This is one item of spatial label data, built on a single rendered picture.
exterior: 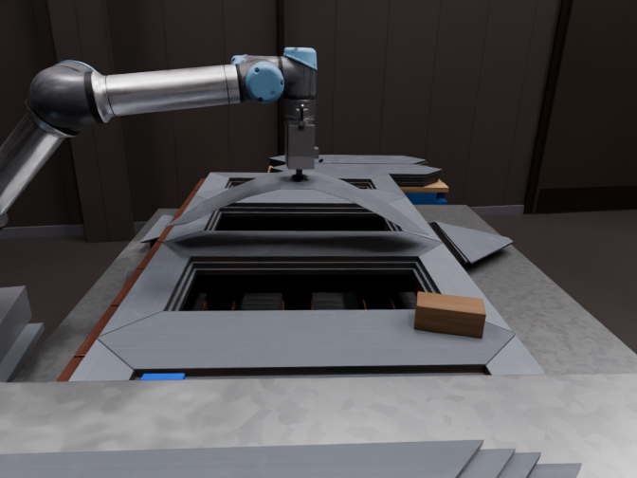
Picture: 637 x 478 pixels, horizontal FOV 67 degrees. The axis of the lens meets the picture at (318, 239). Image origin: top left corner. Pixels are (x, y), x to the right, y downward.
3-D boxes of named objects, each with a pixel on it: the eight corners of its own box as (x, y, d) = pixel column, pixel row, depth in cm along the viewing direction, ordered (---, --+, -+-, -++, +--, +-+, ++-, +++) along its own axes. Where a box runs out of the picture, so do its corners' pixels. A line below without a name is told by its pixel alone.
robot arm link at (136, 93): (2, 76, 82) (283, 50, 90) (23, 68, 92) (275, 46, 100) (25, 142, 87) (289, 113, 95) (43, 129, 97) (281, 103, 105)
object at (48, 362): (206, 215, 210) (205, 209, 209) (88, 435, 89) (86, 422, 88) (159, 214, 209) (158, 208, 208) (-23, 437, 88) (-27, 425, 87)
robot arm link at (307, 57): (278, 46, 111) (314, 48, 113) (278, 96, 115) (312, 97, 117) (282, 46, 104) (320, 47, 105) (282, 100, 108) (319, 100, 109)
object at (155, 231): (199, 216, 200) (198, 207, 198) (178, 252, 163) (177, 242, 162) (169, 215, 199) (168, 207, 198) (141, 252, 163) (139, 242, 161)
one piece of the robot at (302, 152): (328, 109, 109) (326, 179, 115) (321, 105, 118) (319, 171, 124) (285, 109, 108) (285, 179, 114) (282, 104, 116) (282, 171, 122)
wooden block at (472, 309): (479, 321, 90) (482, 298, 88) (482, 339, 85) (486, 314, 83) (414, 313, 93) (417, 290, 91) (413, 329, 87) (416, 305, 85)
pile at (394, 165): (425, 167, 246) (426, 156, 243) (448, 187, 208) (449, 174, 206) (269, 165, 241) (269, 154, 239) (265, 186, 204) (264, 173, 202)
